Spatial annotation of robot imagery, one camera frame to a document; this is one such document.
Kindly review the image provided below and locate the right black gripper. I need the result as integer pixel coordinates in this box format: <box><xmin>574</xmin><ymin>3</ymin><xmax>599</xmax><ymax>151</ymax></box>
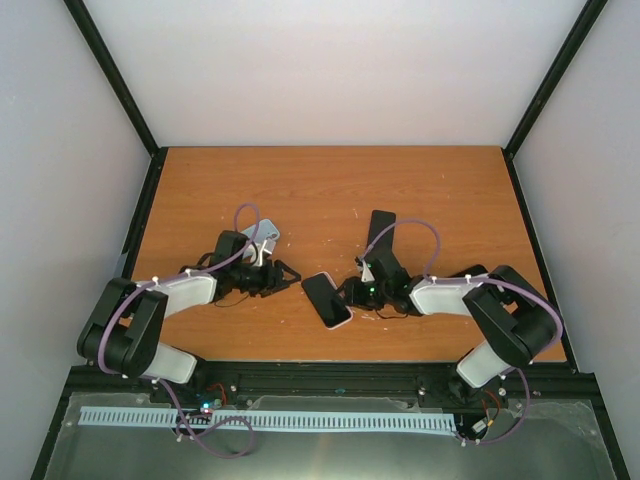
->
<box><xmin>333</xmin><ymin>277</ymin><xmax>390</xmax><ymax>312</ymax></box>

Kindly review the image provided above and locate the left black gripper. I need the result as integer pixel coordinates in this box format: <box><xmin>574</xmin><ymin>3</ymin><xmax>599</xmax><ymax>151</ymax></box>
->
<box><xmin>232</xmin><ymin>259</ymin><xmax>301</xmax><ymax>298</ymax></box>

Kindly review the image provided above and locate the pink phone case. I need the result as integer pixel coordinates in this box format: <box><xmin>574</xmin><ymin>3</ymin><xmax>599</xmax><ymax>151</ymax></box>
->
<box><xmin>302</xmin><ymin>271</ymin><xmax>355</xmax><ymax>331</ymax></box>

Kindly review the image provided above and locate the black smartphone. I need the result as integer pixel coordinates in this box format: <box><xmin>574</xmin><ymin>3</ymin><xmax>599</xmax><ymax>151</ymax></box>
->
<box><xmin>301</xmin><ymin>272</ymin><xmax>351</xmax><ymax>329</ymax></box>

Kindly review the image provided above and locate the light blue phone case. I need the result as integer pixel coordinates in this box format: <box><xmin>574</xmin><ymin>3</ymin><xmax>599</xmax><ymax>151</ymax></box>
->
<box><xmin>241</xmin><ymin>218</ymin><xmax>280</xmax><ymax>260</ymax></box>

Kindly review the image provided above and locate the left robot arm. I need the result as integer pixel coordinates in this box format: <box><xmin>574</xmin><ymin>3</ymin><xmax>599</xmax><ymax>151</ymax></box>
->
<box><xmin>76</xmin><ymin>227</ymin><xmax>301</xmax><ymax>403</ymax></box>

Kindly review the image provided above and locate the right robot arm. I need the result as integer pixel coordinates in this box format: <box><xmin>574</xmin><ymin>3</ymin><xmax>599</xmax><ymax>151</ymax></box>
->
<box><xmin>334</xmin><ymin>249</ymin><xmax>563</xmax><ymax>404</ymax></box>

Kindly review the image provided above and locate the maroon smartphone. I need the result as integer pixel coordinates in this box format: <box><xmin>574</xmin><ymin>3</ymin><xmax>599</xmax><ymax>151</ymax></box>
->
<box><xmin>365</xmin><ymin>209</ymin><xmax>397</xmax><ymax>253</ymax></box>

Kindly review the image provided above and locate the small electronics board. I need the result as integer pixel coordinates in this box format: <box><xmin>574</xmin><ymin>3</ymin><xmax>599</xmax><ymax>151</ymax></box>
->
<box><xmin>197</xmin><ymin>389</ymin><xmax>227</xmax><ymax>415</ymax></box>

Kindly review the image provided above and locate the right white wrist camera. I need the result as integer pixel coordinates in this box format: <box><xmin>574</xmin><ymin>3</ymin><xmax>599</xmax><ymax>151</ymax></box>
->
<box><xmin>355</xmin><ymin>256</ymin><xmax>375</xmax><ymax>284</ymax></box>

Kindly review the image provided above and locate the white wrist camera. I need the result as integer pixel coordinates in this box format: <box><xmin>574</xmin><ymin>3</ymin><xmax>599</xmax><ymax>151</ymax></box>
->
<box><xmin>251</xmin><ymin>238</ymin><xmax>276</xmax><ymax>268</ymax></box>
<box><xmin>355</xmin><ymin>256</ymin><xmax>375</xmax><ymax>284</ymax></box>

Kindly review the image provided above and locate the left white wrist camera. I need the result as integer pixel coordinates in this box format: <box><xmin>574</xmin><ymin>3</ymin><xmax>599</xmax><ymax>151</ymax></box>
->
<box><xmin>251</xmin><ymin>238</ymin><xmax>276</xmax><ymax>268</ymax></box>

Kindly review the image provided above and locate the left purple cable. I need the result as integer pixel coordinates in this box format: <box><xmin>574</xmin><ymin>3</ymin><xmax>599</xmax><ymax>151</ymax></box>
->
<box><xmin>97</xmin><ymin>202</ymin><xmax>261</xmax><ymax>458</ymax></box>

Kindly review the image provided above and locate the black aluminium frame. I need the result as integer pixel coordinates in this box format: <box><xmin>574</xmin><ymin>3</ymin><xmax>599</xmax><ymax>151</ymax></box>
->
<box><xmin>32</xmin><ymin>1</ymin><xmax>629</xmax><ymax>479</ymax></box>

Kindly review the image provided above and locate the light blue cable duct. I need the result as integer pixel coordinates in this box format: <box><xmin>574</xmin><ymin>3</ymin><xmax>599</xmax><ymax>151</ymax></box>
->
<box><xmin>77</xmin><ymin>406</ymin><xmax>456</xmax><ymax>436</ymax></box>

